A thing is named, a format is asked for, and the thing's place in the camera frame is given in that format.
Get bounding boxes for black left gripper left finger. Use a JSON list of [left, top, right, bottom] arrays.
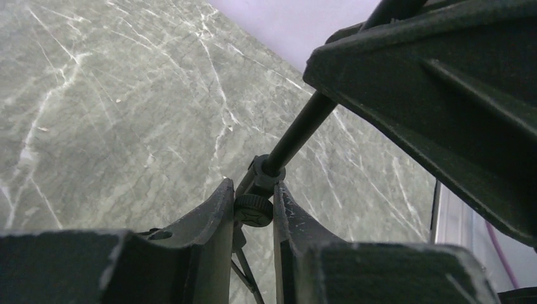
[[1, 179, 234, 303]]

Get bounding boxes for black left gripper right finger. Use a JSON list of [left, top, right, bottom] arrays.
[[274, 182, 499, 303]]

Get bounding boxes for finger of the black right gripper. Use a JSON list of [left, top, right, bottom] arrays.
[[303, 1, 536, 247]]

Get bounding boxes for black tripod shock-mount stand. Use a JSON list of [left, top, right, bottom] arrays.
[[231, 1, 425, 303]]

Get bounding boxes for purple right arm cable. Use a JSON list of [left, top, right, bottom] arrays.
[[484, 220, 521, 290]]

